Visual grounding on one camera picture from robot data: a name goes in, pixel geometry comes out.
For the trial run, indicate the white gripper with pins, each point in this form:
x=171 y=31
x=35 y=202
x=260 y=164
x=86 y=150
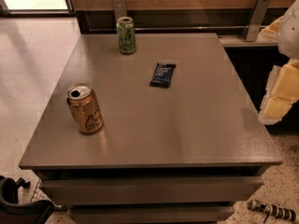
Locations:
x=290 y=32

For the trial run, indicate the orange soda can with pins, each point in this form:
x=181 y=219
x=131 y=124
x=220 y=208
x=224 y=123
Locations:
x=82 y=102

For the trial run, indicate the green soda can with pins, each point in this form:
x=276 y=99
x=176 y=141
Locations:
x=126 y=33

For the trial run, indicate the dark blue snack bar wrapper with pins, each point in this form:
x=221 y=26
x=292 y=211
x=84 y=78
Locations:
x=162 y=75

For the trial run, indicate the grey drawer cabinet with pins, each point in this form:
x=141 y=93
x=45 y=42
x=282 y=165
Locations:
x=183 y=154

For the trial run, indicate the black white striped stick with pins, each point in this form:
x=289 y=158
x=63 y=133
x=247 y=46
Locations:
x=273 y=210

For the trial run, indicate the black chair base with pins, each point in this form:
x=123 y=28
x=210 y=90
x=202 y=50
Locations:
x=13 y=212

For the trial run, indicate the right metal wall bracket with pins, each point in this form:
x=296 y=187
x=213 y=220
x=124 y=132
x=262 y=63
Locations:
x=251 y=31

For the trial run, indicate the metal wall bracket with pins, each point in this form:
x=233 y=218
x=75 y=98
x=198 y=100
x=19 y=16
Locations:
x=251 y=31
x=120 y=8

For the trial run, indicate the left metal wall bracket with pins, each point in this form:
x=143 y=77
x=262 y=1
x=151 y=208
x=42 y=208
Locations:
x=120 y=8

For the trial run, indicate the wire mesh basket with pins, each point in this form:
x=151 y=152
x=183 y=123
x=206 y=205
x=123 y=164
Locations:
x=38 y=193

